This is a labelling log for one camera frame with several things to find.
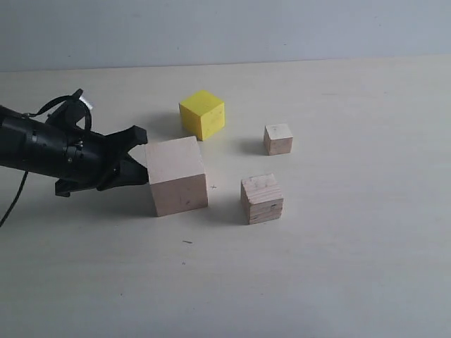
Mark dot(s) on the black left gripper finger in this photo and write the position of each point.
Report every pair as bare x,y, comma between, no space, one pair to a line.
124,171
120,143

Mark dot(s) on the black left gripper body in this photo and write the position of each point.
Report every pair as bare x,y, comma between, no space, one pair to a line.
77,157

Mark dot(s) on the large light wooden cube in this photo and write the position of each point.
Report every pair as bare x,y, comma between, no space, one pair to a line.
177,177

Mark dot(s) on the yellow cube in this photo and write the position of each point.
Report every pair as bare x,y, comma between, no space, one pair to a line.
202,114

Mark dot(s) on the medium layered wooden cube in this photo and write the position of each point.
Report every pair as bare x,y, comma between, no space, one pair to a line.
261,198

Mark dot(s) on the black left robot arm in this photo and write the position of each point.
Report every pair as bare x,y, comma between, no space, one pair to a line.
17,141

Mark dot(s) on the small wooden cube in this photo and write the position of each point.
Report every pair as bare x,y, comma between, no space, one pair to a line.
278,139

